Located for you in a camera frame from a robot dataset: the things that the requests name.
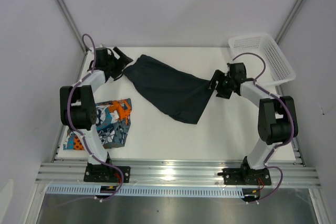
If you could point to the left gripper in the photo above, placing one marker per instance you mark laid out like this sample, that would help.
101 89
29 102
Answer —
124 62

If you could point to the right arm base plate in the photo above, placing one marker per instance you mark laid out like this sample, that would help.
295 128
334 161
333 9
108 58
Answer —
250 177

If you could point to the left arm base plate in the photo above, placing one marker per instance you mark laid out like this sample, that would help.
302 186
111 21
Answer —
101 174

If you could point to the colourful patterned shorts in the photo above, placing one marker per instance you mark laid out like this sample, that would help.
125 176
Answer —
113 122

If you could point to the white plastic basket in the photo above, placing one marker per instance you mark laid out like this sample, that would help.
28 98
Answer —
263 59

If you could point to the aluminium rail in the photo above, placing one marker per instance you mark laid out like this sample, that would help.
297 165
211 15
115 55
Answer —
175 173

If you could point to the slotted cable duct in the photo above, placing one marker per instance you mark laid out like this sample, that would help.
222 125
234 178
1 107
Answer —
160 191

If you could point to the dark green shorts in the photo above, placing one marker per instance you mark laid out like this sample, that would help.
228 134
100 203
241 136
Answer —
180 95

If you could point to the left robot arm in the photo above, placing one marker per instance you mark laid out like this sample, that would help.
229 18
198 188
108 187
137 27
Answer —
77 104

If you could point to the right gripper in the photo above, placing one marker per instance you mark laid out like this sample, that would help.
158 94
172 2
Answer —
219 76

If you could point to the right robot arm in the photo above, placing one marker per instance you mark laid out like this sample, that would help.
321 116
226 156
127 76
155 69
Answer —
276 124

